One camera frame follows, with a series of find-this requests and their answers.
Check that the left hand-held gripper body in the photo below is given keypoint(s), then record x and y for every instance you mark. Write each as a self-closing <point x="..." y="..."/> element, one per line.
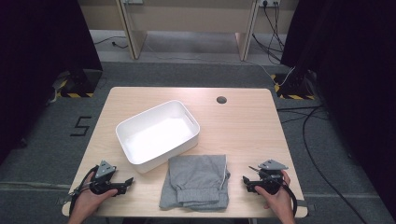
<point x="104" y="172"/>

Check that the white plastic bin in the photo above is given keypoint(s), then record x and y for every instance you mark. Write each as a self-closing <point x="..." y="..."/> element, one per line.
<point x="158" y="138"/>

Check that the black curtain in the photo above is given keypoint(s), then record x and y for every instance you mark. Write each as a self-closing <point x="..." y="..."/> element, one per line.
<point x="37" y="62"/>
<point x="351" y="77"/>

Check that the stand base with striped tape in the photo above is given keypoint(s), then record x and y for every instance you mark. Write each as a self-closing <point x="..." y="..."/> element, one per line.
<point x="82" y="82"/>
<point x="295" y="87"/>

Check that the beige wooden desk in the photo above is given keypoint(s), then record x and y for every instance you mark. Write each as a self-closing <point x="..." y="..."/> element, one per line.
<point x="186" y="18"/>

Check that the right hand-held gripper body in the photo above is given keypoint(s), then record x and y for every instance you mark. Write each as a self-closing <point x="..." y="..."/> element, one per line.
<point x="271" y="177"/>

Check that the white wall socket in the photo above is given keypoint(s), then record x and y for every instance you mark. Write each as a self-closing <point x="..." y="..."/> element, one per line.
<point x="269" y="2"/>

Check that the person's right hand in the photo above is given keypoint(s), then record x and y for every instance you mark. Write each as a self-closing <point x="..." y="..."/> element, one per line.
<point x="281" y="202"/>

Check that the person's left hand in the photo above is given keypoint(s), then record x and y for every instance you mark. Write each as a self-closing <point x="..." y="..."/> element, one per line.
<point x="90" y="202"/>

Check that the grey pants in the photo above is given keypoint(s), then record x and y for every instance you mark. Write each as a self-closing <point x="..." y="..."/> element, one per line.
<point x="196" y="180"/>

